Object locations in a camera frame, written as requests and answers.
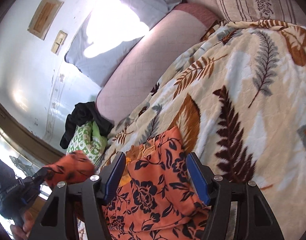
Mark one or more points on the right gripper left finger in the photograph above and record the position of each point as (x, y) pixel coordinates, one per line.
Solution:
(78, 192)

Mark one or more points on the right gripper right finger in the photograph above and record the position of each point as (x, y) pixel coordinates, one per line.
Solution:
(254, 217)

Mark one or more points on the orange floral garment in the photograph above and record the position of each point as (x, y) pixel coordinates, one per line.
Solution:
(154, 199)

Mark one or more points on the person's left hand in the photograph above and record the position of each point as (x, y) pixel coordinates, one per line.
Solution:
(22, 233)

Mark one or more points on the green white patterned pillow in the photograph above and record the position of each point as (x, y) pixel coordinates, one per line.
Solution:
(87, 139)

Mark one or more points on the black garment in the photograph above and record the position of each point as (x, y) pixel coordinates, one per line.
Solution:
(81, 114)

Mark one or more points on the leaf pattern fleece blanket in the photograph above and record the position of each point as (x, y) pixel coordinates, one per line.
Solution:
(239, 101)

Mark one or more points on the grey pillow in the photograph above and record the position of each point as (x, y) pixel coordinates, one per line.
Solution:
(110, 32)

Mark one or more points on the striped beige pillow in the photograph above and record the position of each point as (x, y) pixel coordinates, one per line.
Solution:
(254, 10)

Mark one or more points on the small wall switch plate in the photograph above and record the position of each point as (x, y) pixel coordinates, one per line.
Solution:
(59, 41)

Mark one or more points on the large wooden wall frame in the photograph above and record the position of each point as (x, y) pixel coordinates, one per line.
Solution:
(43, 17)

